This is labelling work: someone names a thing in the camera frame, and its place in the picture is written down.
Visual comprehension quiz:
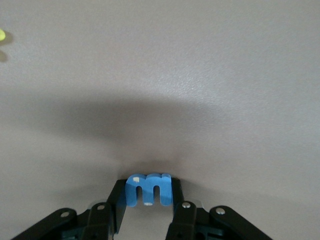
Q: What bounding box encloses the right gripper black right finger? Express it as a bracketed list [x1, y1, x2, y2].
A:
[164, 178, 273, 240]

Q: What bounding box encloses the blue foam letter m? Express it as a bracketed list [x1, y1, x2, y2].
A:
[124, 172, 173, 208]

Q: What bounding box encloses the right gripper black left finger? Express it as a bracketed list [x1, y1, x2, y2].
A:
[9, 179, 127, 240]

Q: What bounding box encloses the brown table cover sheet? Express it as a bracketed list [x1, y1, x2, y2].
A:
[0, 0, 320, 240]

